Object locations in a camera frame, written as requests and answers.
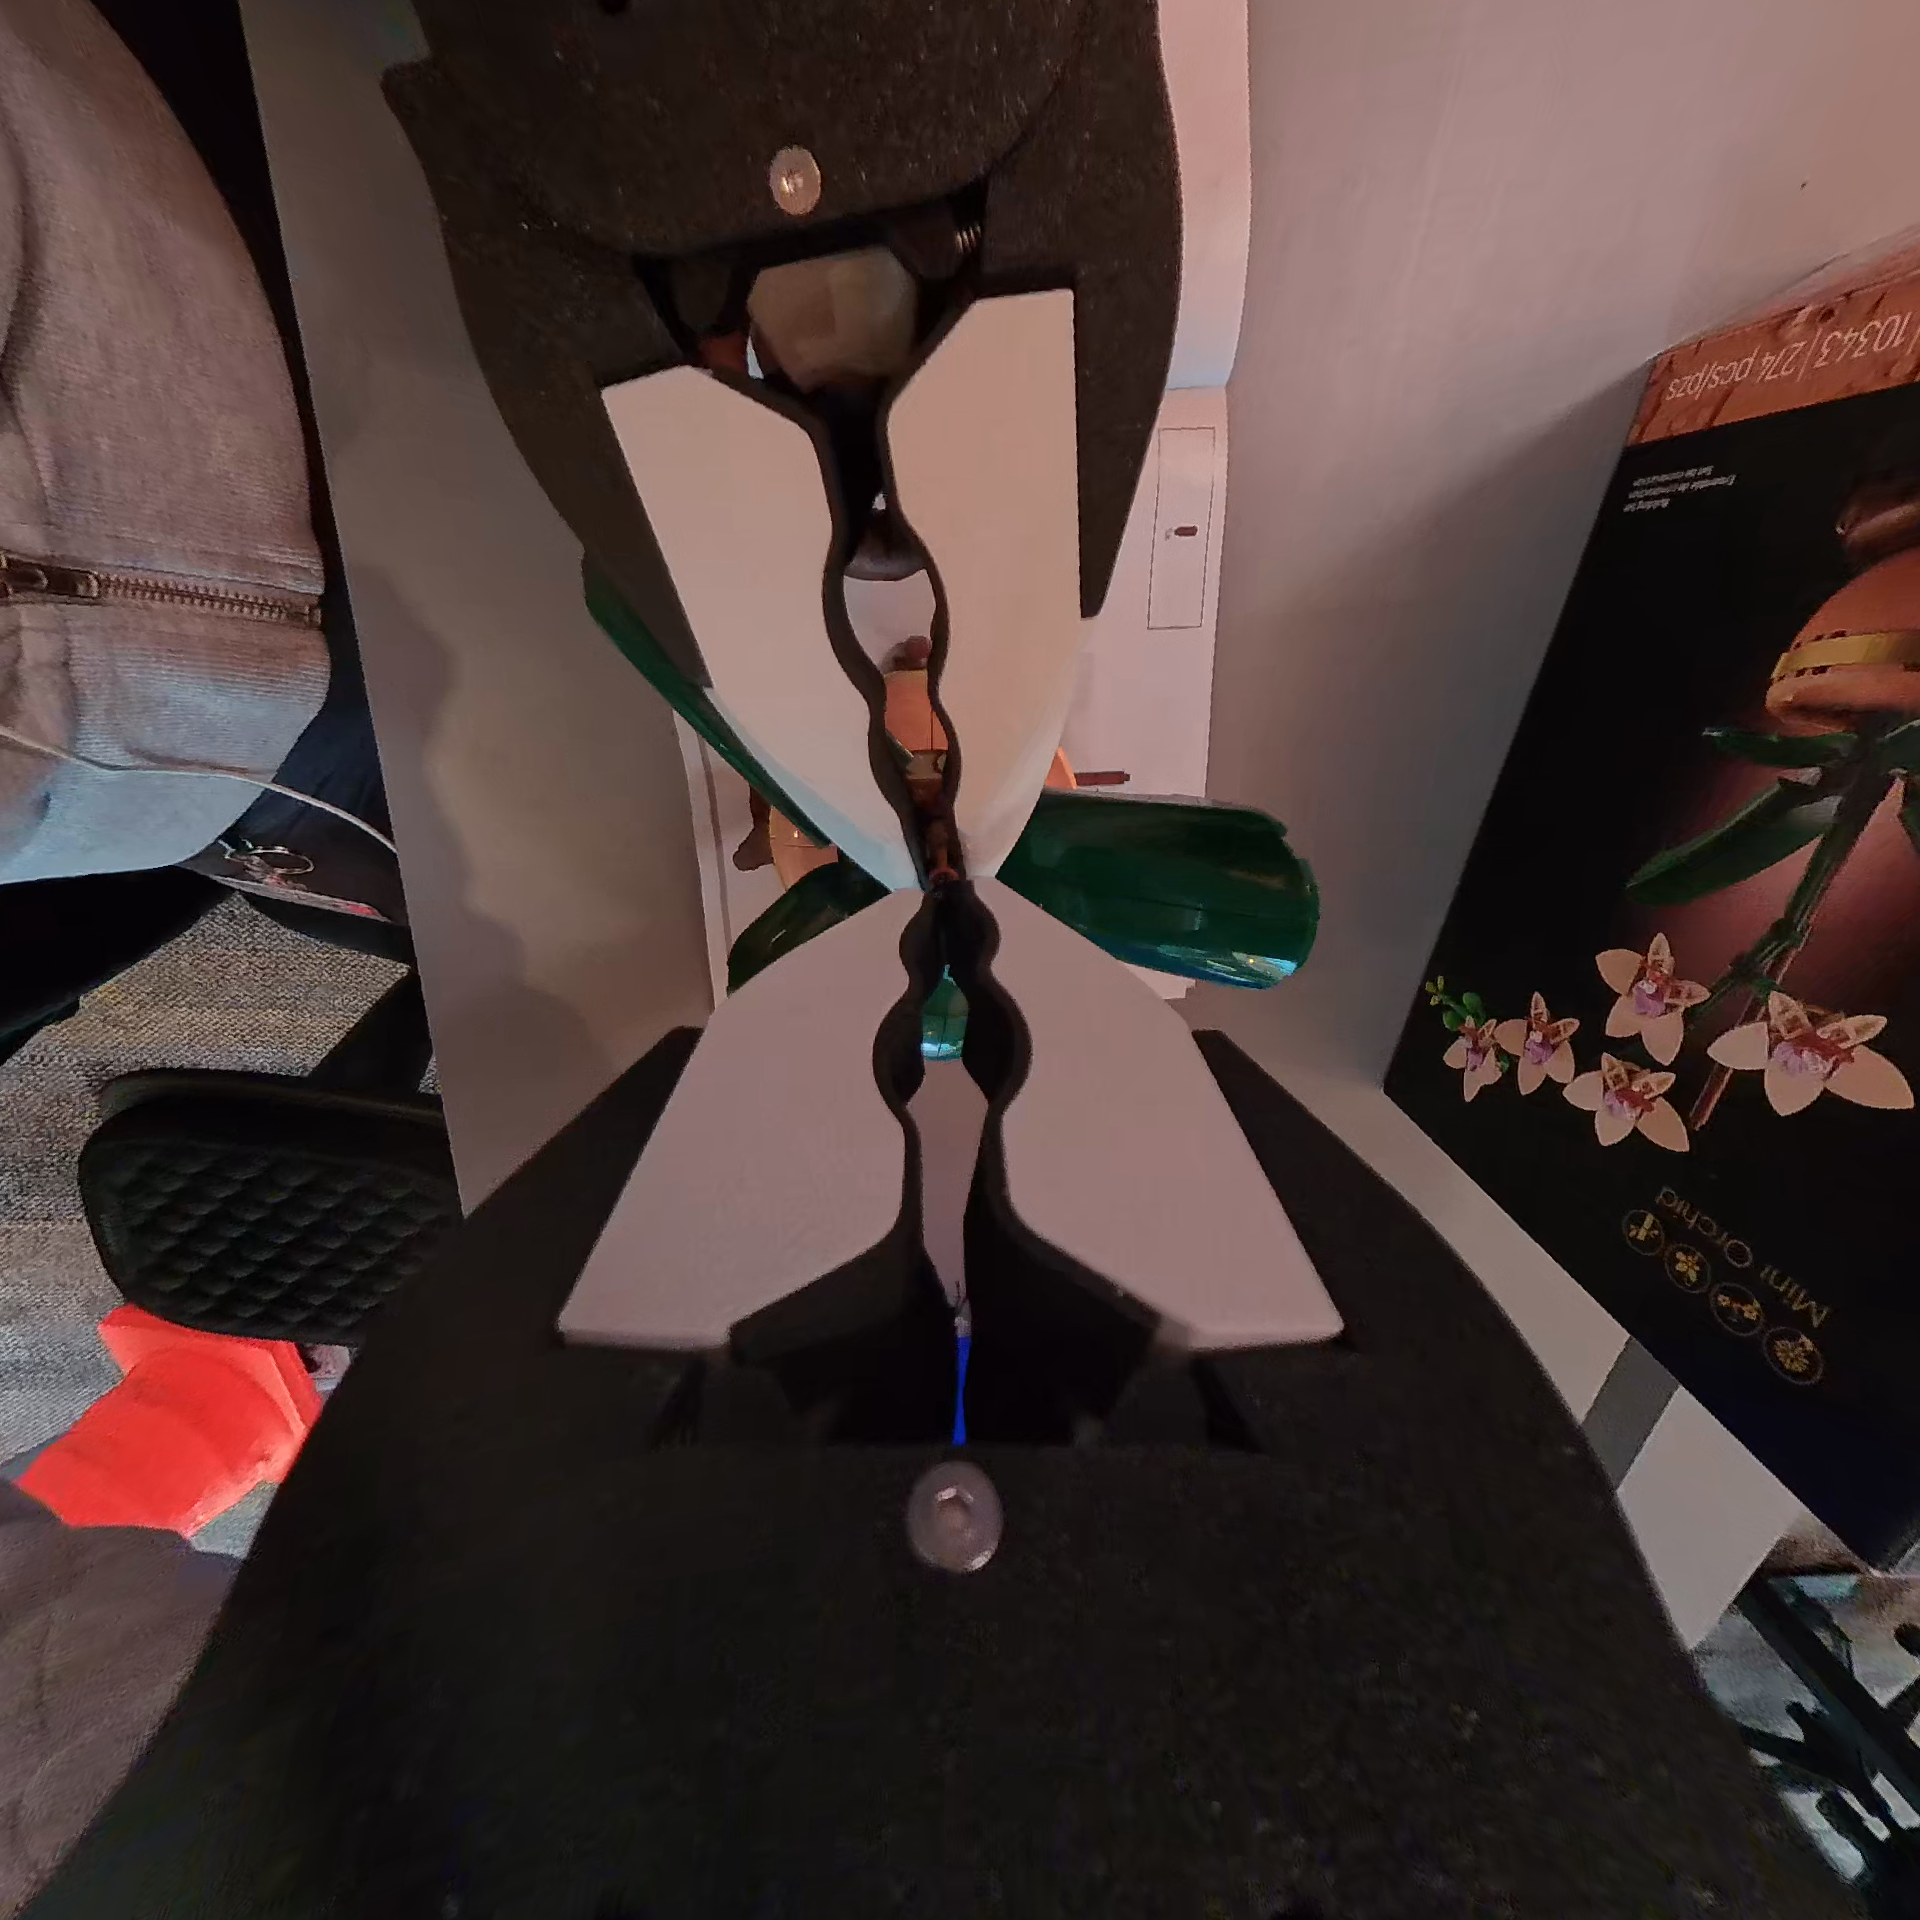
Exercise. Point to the grey cloth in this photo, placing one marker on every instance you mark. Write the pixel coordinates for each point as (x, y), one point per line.
(91, 1680)

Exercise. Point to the person's grey zip jacket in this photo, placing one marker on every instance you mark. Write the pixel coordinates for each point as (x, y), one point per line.
(135, 374)

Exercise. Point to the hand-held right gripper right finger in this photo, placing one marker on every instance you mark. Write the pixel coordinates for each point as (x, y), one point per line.
(1156, 1185)

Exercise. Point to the black chair base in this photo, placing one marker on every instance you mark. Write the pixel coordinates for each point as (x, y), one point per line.
(1846, 1693)

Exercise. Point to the person's dark pants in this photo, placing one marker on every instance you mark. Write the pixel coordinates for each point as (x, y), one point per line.
(346, 734)

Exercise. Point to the red plastic part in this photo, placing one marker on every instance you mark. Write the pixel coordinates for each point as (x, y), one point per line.
(166, 1424)

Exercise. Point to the black chair armrest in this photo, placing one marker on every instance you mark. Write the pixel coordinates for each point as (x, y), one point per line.
(270, 1201)

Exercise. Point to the white instruction booklet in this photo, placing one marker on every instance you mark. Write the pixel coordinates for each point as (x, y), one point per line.
(1171, 721)

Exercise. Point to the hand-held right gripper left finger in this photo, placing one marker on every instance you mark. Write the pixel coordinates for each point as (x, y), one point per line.
(722, 1201)

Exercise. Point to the dark orchid toy box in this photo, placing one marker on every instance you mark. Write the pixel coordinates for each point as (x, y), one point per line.
(1694, 779)

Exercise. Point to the green toy brick plant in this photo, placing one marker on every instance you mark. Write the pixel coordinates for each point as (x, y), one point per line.
(1171, 884)

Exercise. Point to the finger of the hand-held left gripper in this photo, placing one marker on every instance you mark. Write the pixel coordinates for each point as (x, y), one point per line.
(1004, 494)
(735, 539)

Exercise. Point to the grey desk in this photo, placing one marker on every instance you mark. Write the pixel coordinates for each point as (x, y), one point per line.
(1425, 300)

